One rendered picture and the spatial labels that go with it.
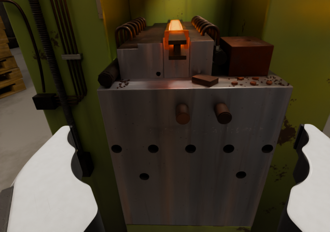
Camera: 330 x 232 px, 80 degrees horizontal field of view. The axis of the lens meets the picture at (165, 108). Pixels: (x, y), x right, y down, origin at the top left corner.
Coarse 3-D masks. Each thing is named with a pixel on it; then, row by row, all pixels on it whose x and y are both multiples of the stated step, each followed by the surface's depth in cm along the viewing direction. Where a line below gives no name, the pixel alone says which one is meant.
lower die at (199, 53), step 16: (144, 32) 62; (160, 32) 54; (192, 32) 50; (128, 48) 42; (144, 48) 41; (160, 48) 41; (192, 48) 40; (208, 48) 40; (128, 64) 43; (144, 64) 42; (160, 64) 42; (176, 64) 42; (192, 64) 42; (208, 64) 42
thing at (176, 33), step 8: (176, 24) 54; (168, 32) 38; (176, 32) 37; (184, 32) 38; (168, 40) 30; (176, 40) 30; (184, 40) 30; (168, 48) 39; (176, 48) 31; (184, 48) 36; (168, 56) 31; (176, 56) 31; (184, 56) 31
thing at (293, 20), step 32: (256, 0) 55; (288, 0) 48; (320, 0) 48; (256, 32) 55; (288, 32) 51; (320, 32) 51; (288, 64) 55; (320, 64) 55; (320, 96) 59; (288, 128) 65; (320, 128) 65; (288, 160) 72; (288, 192) 80; (256, 224) 90
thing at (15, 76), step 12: (0, 24) 250; (0, 36) 252; (0, 48) 252; (12, 60) 268; (0, 72) 258; (12, 72) 271; (0, 84) 260; (12, 84) 277; (24, 84) 285; (0, 96) 263
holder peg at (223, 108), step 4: (220, 104) 39; (224, 104) 39; (216, 108) 39; (220, 108) 37; (224, 108) 37; (216, 112) 38; (220, 112) 36; (224, 112) 36; (228, 112) 36; (216, 116) 38; (220, 116) 36; (224, 116) 36; (228, 116) 36; (220, 120) 37; (224, 120) 37; (228, 120) 37
